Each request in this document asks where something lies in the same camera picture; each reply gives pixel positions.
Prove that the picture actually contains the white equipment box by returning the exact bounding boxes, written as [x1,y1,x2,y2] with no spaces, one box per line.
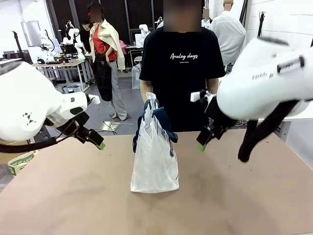
[278,117,313,148]

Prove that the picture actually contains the black floor cables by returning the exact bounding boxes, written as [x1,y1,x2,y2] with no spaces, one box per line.
[102,120,121,135]

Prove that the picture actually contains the black tripod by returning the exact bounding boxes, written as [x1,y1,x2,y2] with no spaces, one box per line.
[256,10,268,39]
[10,30,23,53]

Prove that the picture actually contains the person's right forearm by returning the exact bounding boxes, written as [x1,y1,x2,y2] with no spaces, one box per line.
[140,79,154,103]

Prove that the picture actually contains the person in black t-shirt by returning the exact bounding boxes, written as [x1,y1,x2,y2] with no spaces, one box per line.
[139,0,227,133]

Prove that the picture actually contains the grey folding chair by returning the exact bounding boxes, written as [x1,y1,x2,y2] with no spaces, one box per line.
[133,56,143,74]

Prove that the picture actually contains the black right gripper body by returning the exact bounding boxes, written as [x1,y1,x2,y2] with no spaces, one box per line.
[203,94,236,131]

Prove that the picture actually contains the clear plastic container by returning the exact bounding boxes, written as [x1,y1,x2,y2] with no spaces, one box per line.
[132,65,142,90]

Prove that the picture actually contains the mannequin red shirt cream jacket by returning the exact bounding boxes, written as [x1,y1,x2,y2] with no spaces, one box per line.
[87,0,128,122]

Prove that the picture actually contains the wooden top work table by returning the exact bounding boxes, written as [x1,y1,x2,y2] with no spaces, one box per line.
[31,59,86,84]

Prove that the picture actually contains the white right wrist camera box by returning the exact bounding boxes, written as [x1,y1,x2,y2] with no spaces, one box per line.
[190,90,211,103]

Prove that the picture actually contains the white plastic crate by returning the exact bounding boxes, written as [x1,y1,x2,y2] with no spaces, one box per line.
[63,84,83,95]

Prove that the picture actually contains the black right arm cable sleeve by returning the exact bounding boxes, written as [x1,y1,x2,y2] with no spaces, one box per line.
[238,99,298,163]

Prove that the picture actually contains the bystander in black clothes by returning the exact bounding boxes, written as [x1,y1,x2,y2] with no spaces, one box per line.
[81,19,92,54]

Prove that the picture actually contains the white plastic bag navy handles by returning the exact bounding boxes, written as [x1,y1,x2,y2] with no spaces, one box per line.
[130,92,180,193]

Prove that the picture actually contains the cardboard box green print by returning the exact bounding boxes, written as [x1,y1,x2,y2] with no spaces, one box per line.
[8,150,40,176]

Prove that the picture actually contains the person's left forearm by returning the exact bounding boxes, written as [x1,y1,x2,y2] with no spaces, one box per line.
[206,77,220,95]

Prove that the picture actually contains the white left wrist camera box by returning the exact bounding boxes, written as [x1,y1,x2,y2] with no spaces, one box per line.
[85,94,101,105]

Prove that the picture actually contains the mannequin in white shirt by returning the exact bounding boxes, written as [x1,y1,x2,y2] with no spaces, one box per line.
[210,0,247,66]

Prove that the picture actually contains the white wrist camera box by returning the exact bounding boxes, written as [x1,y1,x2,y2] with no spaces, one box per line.
[190,90,211,103]
[85,94,101,105]

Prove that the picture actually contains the grey standing board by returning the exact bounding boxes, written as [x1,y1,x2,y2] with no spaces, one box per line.
[21,20,43,47]

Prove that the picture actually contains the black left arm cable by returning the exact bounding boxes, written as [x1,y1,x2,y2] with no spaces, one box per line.
[0,136,71,154]

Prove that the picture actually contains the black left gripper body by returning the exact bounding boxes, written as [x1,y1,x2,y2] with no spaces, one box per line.
[55,111,91,144]

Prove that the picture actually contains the bystander in white polo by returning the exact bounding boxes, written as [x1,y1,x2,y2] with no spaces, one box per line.
[201,8,213,32]

